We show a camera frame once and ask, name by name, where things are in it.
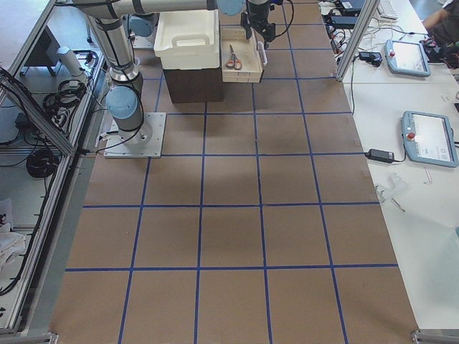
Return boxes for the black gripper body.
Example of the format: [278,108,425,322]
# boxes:
[246,0,275,36]

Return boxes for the wooden drawer with white handle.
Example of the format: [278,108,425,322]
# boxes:
[220,26,268,83]

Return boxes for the orange grey scissors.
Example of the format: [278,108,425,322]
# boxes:
[225,45,242,70]

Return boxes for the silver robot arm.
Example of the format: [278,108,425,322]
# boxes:
[72,1,277,85]

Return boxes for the dark brown drawer cabinet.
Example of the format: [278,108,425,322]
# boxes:
[164,67,224,104]

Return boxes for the white plastic tray bin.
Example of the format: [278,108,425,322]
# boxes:
[153,10,220,70]

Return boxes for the far teach pendant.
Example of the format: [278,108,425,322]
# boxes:
[384,39,431,77]

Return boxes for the teach pendant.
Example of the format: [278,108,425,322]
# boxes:
[384,39,431,77]
[401,110,458,168]

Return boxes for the black power adapter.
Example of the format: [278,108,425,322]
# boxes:
[365,148,395,163]

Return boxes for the near teach pendant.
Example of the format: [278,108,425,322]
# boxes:
[401,110,458,168]

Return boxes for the clear plastic part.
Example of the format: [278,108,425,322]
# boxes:
[374,173,410,208]

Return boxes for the aluminium frame post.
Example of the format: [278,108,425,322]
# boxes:
[336,0,379,81]

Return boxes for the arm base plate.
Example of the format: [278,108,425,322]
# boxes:
[103,113,166,158]

